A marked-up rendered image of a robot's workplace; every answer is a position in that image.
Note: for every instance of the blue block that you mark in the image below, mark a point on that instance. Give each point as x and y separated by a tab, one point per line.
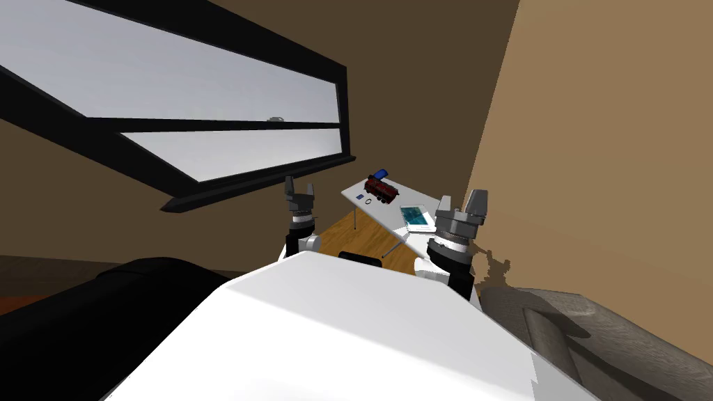
381	174

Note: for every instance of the teal and white book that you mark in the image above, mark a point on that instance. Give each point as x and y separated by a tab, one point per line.
418	217

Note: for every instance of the red toy truck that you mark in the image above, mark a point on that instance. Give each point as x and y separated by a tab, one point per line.
381	189

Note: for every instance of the black framed window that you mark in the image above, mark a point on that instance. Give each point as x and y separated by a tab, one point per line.
167	83

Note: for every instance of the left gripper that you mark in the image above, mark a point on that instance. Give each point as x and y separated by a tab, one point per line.
301	204

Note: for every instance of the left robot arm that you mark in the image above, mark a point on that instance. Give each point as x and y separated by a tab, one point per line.
301	228

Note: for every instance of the grey sofa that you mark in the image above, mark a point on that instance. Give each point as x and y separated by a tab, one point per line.
601	345

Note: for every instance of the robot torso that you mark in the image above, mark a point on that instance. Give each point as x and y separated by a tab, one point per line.
345	334

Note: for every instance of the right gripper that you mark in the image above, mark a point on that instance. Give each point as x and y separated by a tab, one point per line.
458	224

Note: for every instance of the white table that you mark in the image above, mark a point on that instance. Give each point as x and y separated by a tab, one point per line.
390	215

